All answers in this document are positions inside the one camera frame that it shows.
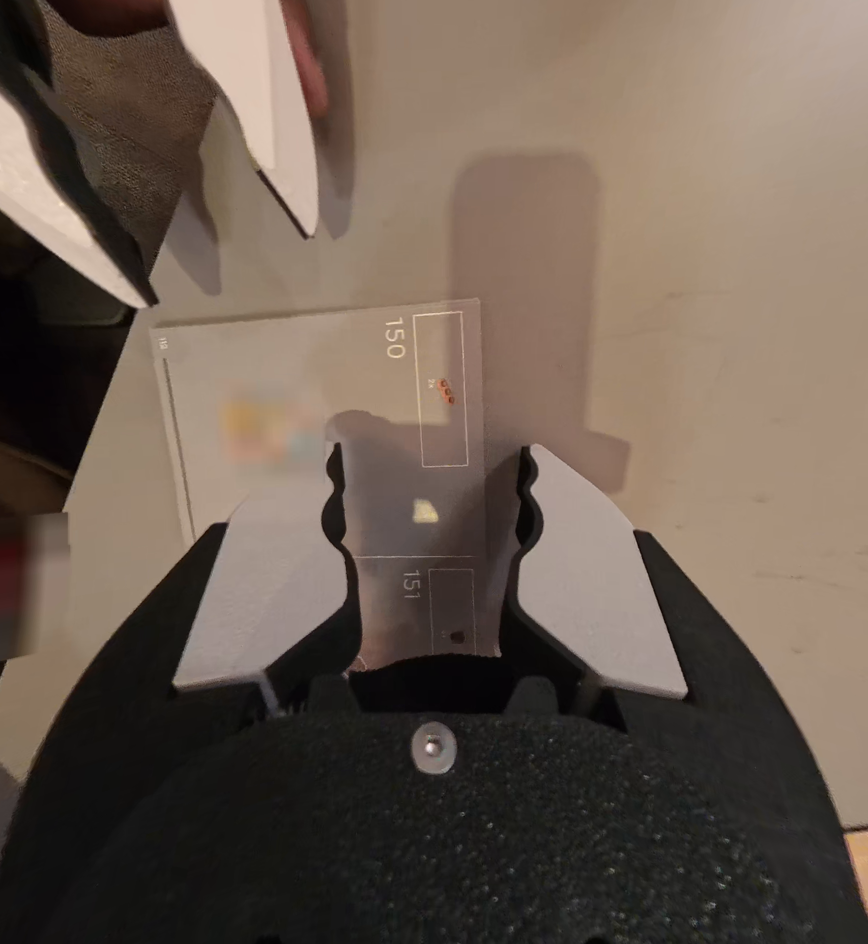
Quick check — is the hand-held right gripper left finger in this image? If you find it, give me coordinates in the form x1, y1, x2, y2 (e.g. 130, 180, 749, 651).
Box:
172, 441, 365, 715

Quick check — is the grey instruction booklet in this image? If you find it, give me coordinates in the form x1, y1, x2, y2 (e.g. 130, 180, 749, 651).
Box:
150, 297, 488, 668

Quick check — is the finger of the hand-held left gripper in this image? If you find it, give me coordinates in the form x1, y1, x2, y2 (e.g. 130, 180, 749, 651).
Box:
0, 0, 160, 311
167, 0, 322, 241

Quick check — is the person's left hand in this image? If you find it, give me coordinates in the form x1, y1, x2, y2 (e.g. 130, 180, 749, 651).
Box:
287, 0, 332, 126

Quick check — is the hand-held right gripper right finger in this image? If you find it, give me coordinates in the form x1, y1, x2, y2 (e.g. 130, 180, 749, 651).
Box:
504, 441, 691, 703

